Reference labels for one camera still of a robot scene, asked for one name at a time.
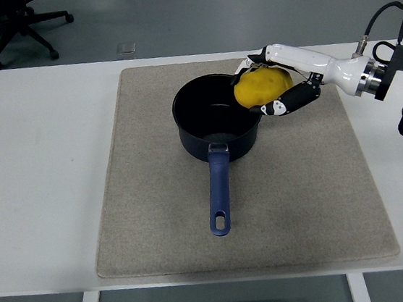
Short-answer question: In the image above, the blue pot with handle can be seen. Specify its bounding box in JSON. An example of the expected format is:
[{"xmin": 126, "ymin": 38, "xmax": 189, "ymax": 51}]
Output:
[{"xmin": 168, "ymin": 68, "xmax": 277, "ymax": 241}]

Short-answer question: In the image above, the grey floor socket plate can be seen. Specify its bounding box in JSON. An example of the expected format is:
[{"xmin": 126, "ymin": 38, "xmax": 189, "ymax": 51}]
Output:
[{"xmin": 115, "ymin": 41, "xmax": 137, "ymax": 56}]

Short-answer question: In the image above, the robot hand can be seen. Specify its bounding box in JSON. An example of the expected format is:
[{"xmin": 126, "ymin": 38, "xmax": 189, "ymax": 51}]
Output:
[{"xmin": 226, "ymin": 33, "xmax": 374, "ymax": 122}]

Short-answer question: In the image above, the beige table mat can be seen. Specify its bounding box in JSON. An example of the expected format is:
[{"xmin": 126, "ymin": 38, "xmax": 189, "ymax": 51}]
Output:
[{"xmin": 73, "ymin": 39, "xmax": 402, "ymax": 290}]

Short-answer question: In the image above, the black office chair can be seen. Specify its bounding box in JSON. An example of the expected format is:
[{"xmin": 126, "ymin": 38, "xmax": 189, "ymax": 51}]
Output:
[{"xmin": 0, "ymin": 0, "xmax": 79, "ymax": 69}]

